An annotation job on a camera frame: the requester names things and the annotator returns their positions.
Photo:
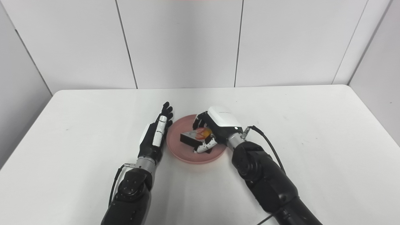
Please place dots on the black and white right hand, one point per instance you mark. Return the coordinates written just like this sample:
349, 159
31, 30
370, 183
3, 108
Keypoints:
223, 120

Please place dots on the black and white left hand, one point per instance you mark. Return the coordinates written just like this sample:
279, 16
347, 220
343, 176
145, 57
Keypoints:
150, 147

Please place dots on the pink round plate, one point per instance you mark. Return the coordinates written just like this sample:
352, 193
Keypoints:
184, 153

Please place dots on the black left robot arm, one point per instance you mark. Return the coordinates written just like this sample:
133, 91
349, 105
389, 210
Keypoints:
131, 193

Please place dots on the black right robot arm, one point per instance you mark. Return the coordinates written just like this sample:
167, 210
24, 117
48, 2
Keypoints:
265, 181

